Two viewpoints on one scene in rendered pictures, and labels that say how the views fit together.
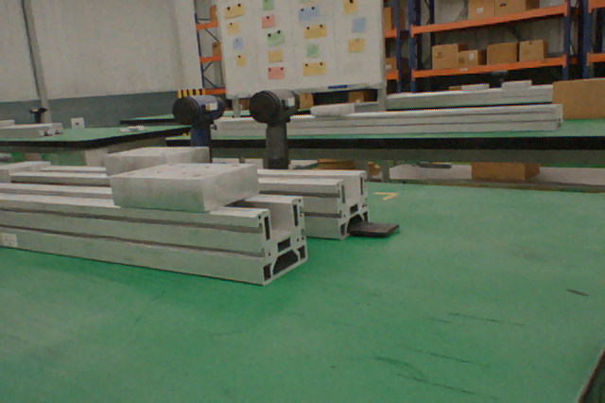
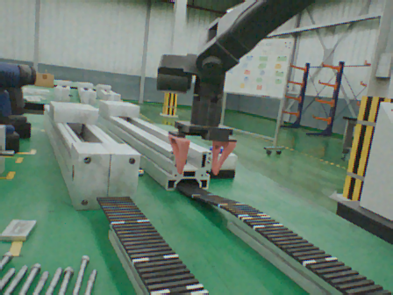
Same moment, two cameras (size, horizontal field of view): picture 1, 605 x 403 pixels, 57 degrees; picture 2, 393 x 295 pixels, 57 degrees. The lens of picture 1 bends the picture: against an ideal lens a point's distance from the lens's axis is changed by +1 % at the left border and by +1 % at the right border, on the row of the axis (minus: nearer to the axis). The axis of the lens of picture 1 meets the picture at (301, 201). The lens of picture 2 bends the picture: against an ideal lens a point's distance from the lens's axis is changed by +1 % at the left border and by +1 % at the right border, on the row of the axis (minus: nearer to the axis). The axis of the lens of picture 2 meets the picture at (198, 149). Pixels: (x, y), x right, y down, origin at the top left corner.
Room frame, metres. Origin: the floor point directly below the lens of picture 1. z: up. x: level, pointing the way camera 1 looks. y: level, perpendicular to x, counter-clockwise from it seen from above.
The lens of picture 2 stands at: (1.69, 1.08, 1.00)
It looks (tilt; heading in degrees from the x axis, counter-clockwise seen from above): 10 degrees down; 210
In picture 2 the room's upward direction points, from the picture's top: 7 degrees clockwise
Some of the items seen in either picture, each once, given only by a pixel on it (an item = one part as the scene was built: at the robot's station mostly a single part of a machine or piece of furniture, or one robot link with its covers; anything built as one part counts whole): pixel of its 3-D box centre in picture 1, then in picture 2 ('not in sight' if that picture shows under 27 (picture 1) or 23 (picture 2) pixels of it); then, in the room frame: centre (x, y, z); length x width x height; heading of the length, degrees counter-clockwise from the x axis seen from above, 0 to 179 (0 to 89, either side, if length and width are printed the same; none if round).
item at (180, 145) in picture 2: not in sight; (189, 150); (1.12, 0.72, 0.87); 0.07 x 0.07 x 0.09; 57
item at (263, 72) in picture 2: not in sight; (252, 94); (-4.50, -1.53, 0.97); 1.51 x 0.50 x 1.95; 71
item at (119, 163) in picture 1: (158, 168); (72, 117); (1.01, 0.26, 0.87); 0.16 x 0.11 x 0.07; 57
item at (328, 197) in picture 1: (162, 194); (71, 133); (1.01, 0.26, 0.82); 0.80 x 0.10 x 0.09; 57
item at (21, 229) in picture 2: not in sight; (19, 230); (1.42, 0.66, 0.78); 0.05 x 0.03 x 0.01; 42
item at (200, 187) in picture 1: (186, 194); (117, 111); (0.72, 0.15, 0.87); 0.16 x 0.11 x 0.07; 57
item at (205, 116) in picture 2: not in sight; (205, 115); (1.09, 0.74, 0.95); 0.10 x 0.07 x 0.07; 147
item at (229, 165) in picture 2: not in sight; (212, 162); (0.90, 0.66, 0.81); 0.10 x 0.08 x 0.06; 147
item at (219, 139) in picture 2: not in sight; (211, 151); (1.07, 0.75, 0.87); 0.07 x 0.07 x 0.09; 57
